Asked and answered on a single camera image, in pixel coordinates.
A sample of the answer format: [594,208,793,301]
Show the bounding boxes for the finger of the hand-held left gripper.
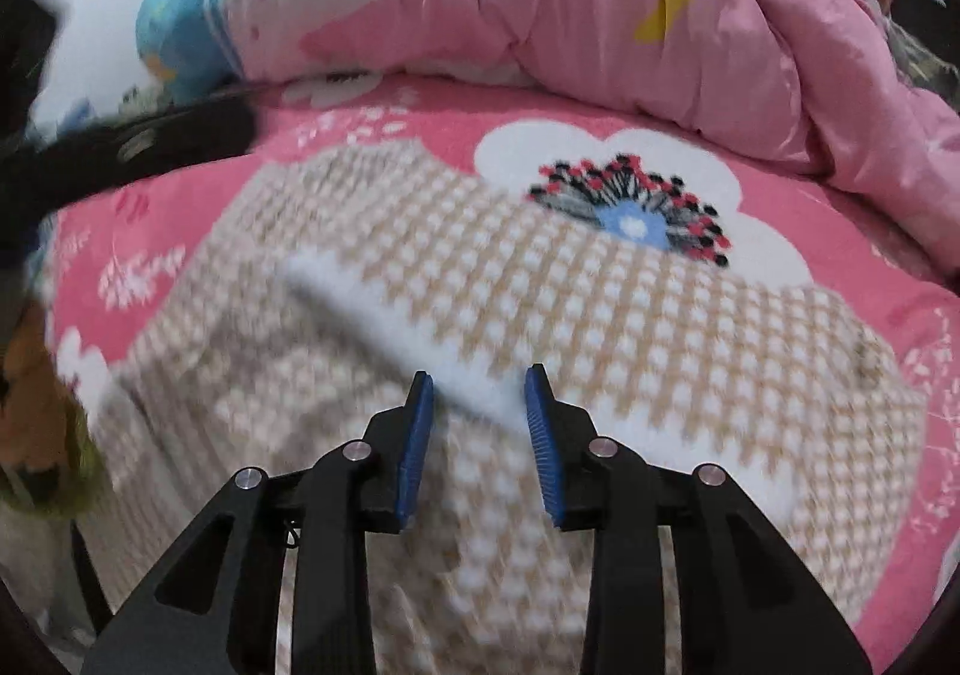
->
[37,94,260,207]

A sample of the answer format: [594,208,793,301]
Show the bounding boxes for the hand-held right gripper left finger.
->
[79,370,436,675]

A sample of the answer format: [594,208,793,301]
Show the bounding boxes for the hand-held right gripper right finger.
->
[523,364,875,675]

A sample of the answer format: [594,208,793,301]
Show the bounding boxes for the beige checked fleece garment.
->
[41,139,931,675]

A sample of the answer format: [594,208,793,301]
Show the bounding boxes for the yellow green plush toy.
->
[0,300,106,518]

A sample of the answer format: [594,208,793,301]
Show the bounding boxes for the pink floral bed sheet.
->
[22,71,960,675]

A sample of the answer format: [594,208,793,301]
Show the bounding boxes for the grey patterned cloth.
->
[889,15,960,102]

